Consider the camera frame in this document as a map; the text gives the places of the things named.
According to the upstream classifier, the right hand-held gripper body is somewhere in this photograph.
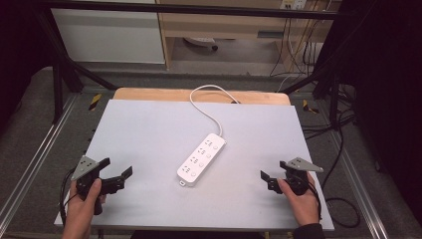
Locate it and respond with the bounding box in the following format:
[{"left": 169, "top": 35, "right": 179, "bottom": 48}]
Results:
[{"left": 266, "top": 156, "right": 324, "bottom": 196}]

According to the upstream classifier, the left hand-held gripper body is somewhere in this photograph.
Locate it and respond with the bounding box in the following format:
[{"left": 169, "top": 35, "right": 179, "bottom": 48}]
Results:
[{"left": 71, "top": 154, "right": 126, "bottom": 201}]

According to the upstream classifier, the white power strip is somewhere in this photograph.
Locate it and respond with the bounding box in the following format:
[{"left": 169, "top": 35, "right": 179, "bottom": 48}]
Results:
[{"left": 176, "top": 132, "right": 228, "bottom": 188}]

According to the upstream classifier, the person's right hand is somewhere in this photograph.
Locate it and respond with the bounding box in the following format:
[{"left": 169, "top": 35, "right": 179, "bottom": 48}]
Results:
[{"left": 276, "top": 171, "right": 321, "bottom": 228}]

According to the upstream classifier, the person's left hand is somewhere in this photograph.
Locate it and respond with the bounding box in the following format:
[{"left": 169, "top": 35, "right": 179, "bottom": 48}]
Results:
[{"left": 64, "top": 178, "right": 107, "bottom": 227}]

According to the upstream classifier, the white table board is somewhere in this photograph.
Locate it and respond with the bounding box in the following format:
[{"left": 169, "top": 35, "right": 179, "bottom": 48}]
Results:
[{"left": 54, "top": 99, "right": 335, "bottom": 233}]

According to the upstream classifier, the yellow black tape marker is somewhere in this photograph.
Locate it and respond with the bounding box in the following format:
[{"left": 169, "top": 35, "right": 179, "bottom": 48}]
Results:
[
  {"left": 302, "top": 99, "right": 320, "bottom": 115},
  {"left": 88, "top": 93, "right": 103, "bottom": 112}
]

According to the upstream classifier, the wooden table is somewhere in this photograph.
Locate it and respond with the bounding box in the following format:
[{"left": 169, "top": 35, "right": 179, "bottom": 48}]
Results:
[{"left": 112, "top": 87, "right": 293, "bottom": 107}]

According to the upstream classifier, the white cabinet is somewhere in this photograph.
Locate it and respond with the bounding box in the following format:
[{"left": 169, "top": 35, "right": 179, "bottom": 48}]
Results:
[{"left": 51, "top": 8, "right": 166, "bottom": 65}]

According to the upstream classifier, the black curtain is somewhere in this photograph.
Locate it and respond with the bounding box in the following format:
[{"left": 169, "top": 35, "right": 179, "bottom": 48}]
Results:
[
  {"left": 0, "top": 0, "right": 58, "bottom": 137},
  {"left": 315, "top": 0, "right": 422, "bottom": 228}
]

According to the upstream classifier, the white chair base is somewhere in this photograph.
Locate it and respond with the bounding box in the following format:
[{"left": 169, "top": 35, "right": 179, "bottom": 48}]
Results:
[{"left": 183, "top": 36, "right": 220, "bottom": 53}]

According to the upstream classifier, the wooden desk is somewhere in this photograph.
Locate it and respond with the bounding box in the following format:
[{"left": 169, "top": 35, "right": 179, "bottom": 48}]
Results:
[{"left": 154, "top": 0, "right": 343, "bottom": 73}]

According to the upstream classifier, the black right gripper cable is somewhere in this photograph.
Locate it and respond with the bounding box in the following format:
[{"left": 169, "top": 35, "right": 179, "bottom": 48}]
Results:
[{"left": 307, "top": 178, "right": 323, "bottom": 222}]

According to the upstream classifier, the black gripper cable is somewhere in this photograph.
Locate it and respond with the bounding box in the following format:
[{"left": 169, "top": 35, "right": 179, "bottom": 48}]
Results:
[
  {"left": 307, "top": 178, "right": 323, "bottom": 222},
  {"left": 59, "top": 167, "right": 80, "bottom": 227}
]

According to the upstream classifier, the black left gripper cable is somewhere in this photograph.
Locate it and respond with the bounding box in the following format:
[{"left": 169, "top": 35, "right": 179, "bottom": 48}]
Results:
[{"left": 59, "top": 167, "right": 80, "bottom": 227}]

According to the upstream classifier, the black floor cable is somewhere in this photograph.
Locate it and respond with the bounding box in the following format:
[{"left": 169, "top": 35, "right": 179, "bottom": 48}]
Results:
[{"left": 301, "top": 109, "right": 362, "bottom": 229}]

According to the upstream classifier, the aluminium floor rail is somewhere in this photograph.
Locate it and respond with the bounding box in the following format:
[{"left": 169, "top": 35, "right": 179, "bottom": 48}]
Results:
[
  {"left": 0, "top": 94, "right": 80, "bottom": 231},
  {"left": 325, "top": 130, "right": 390, "bottom": 239}
]

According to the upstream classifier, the white power strip cable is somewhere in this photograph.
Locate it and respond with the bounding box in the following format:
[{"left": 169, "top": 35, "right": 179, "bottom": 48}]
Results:
[{"left": 189, "top": 84, "right": 241, "bottom": 138}]

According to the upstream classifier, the bundle of hanging cables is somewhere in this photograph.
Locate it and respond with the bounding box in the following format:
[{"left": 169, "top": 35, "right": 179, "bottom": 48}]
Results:
[{"left": 269, "top": 0, "right": 332, "bottom": 95}]

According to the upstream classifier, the white wall socket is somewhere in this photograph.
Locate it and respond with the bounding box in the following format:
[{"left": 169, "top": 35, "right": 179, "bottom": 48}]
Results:
[{"left": 280, "top": 0, "right": 309, "bottom": 11}]

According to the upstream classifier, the black metal frame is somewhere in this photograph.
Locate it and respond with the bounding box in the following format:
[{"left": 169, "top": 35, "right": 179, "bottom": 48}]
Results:
[{"left": 33, "top": 0, "right": 356, "bottom": 131}]

